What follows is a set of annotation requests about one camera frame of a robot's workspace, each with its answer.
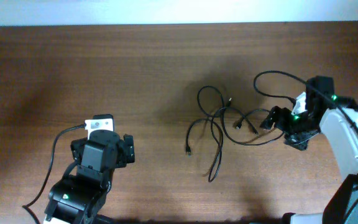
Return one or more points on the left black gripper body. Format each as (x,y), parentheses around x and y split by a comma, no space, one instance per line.
(126,154)

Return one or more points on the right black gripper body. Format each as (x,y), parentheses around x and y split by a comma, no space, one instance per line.
(282,122)

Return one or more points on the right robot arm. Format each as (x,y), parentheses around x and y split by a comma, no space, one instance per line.
(319,111)

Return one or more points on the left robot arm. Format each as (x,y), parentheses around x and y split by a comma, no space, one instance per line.
(81,192)

